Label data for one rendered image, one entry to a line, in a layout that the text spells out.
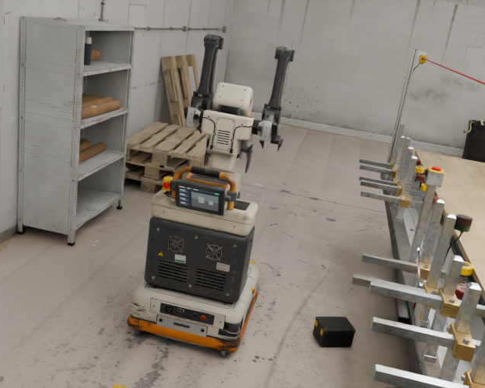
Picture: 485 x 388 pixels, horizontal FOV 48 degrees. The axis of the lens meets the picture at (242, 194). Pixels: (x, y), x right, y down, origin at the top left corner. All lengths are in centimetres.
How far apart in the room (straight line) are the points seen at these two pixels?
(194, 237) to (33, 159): 163
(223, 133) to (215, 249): 65
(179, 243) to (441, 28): 759
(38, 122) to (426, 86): 718
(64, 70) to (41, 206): 100
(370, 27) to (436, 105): 172
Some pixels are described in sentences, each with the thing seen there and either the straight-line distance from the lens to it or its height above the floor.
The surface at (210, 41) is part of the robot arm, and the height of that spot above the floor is 159.
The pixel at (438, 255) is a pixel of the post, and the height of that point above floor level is 101.
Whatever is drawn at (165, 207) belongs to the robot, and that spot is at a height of 76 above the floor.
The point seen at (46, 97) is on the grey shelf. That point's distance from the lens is 395.
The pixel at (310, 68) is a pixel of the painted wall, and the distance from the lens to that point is 978.
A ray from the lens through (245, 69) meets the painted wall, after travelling 993.
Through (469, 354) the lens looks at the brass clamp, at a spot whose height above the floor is 95.
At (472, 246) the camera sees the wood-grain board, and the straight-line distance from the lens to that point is 276.
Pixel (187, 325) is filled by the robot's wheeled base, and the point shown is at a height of 16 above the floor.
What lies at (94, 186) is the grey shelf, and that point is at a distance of 496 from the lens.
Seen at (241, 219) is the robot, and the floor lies 79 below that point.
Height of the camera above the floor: 177
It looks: 18 degrees down
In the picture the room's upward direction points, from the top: 9 degrees clockwise
